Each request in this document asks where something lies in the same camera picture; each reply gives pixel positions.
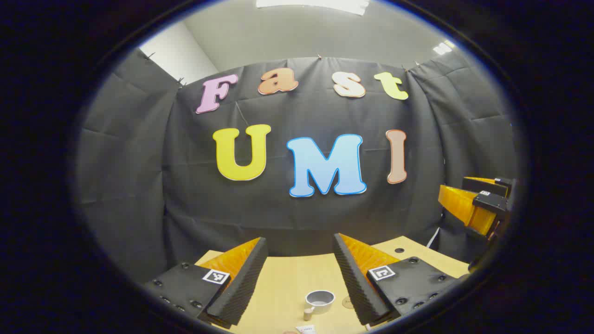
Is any light wooden desktop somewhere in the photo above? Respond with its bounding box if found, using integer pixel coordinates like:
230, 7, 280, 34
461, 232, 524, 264
195, 236, 470, 334

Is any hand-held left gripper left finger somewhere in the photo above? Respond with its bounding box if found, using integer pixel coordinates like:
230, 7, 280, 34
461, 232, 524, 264
143, 237, 269, 329

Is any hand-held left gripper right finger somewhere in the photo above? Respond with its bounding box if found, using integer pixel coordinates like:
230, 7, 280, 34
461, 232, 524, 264
332, 232, 461, 326

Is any white cup with wooden handle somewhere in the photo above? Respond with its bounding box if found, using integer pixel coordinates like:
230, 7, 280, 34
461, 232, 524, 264
303, 290, 336, 321

